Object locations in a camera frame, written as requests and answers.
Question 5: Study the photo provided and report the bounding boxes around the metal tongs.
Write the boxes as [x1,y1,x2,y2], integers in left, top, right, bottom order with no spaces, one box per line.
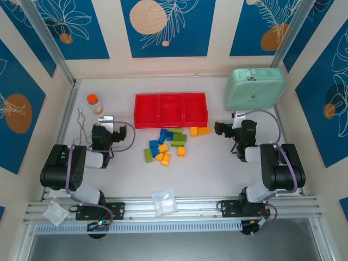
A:
[72,106,92,145]

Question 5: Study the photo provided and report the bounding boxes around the orange-capped bottle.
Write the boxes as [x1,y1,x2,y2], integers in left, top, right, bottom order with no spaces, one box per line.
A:
[86,94,104,115]

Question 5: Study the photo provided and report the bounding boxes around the mint green zipper case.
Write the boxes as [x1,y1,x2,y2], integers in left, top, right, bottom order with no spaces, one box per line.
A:
[225,67,287,111]

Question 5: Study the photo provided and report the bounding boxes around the clear plastic bag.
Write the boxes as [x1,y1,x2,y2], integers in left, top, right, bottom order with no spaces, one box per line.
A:
[151,188,179,217]
[42,201,70,227]

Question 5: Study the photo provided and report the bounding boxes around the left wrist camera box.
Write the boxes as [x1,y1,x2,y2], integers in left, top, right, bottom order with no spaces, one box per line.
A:
[97,115,115,131]

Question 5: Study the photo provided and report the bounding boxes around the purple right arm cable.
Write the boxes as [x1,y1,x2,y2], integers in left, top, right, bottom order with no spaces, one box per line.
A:
[243,108,299,226]

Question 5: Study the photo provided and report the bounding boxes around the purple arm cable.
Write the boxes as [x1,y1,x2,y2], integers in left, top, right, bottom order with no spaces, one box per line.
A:
[66,121,136,232]
[243,108,299,226]

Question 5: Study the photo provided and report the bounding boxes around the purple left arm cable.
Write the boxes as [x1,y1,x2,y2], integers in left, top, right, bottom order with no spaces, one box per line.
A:
[66,121,136,232]

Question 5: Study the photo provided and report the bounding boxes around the aluminum base rail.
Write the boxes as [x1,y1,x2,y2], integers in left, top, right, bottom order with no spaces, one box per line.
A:
[23,197,319,224]

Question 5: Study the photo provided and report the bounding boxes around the white slotted cable duct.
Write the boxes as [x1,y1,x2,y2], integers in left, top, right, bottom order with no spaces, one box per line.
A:
[35,220,243,234]

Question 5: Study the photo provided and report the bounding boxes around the aluminum corner post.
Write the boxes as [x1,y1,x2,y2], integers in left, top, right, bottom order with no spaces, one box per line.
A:
[270,0,312,70]
[18,0,77,86]

